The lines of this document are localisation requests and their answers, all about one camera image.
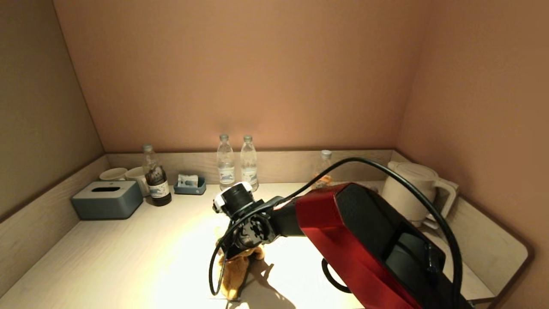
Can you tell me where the black wrist camera white mount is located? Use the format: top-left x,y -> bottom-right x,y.
213,182 -> 254,217

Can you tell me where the raised wooden desk rim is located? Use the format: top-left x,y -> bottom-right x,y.
0,148 -> 534,309

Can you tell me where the white ceramic cup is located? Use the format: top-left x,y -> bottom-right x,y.
100,167 -> 128,182
125,167 -> 151,197

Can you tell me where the long black cable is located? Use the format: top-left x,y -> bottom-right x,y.
209,157 -> 463,301

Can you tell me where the short black cable loop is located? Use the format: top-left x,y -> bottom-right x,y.
322,257 -> 353,294

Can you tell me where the clear water bottle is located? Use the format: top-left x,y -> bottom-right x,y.
217,134 -> 236,191
240,135 -> 259,192

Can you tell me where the orange microfibre cloth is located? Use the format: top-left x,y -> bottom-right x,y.
217,247 -> 265,301

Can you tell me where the small blue tray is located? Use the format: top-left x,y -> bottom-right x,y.
174,176 -> 207,195

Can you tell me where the bottle with amber drink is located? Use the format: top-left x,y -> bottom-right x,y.
315,149 -> 333,189

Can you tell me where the grey kettle base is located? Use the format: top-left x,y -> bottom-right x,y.
411,218 -> 439,231

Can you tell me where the blue-grey tissue box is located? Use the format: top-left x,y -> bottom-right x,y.
72,181 -> 144,220

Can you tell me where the bottle with dark drink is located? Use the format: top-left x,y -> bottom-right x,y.
143,144 -> 172,207

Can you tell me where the beige electric kettle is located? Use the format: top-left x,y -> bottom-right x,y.
382,161 -> 459,228

